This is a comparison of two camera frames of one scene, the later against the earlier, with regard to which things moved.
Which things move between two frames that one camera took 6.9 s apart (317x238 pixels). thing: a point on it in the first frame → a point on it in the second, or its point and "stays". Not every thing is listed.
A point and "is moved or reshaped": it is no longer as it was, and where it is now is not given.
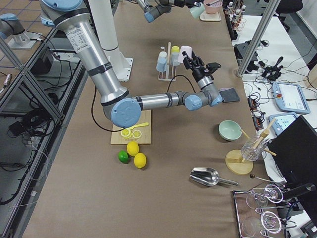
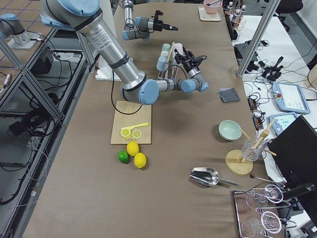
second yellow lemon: x=140 y=160 stays
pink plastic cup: x=187 y=49 is moved or reshaped
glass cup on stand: x=253 y=148 stays
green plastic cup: x=196 y=11 → x=166 y=47
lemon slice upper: x=136 y=134 stays
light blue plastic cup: x=161 y=64 stays
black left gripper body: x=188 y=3 → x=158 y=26
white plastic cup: x=162 y=54 stays
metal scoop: x=209 y=177 stays
